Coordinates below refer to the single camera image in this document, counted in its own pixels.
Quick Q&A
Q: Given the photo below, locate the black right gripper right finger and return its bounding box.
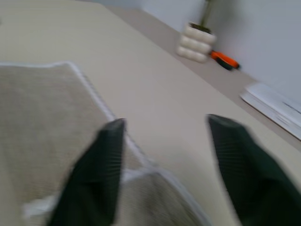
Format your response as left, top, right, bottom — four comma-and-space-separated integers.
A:
206, 114, 301, 226

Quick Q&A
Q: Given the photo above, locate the white ribbed plant pot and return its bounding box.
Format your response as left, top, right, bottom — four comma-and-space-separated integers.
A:
176, 22, 217, 63

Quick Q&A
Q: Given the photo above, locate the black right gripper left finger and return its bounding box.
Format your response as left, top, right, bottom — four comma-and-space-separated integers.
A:
47, 118, 126, 226

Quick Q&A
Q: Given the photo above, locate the beige towel with white trim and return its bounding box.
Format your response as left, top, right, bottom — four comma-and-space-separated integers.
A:
0, 61, 212, 226

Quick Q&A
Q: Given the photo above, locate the orange and black tool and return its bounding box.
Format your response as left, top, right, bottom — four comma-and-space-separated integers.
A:
210, 50, 241, 71

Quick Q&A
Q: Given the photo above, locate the white paper stack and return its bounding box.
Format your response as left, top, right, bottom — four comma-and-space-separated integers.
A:
239, 82, 301, 141

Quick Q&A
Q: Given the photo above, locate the green plant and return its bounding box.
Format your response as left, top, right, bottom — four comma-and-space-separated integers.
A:
198, 0, 214, 28

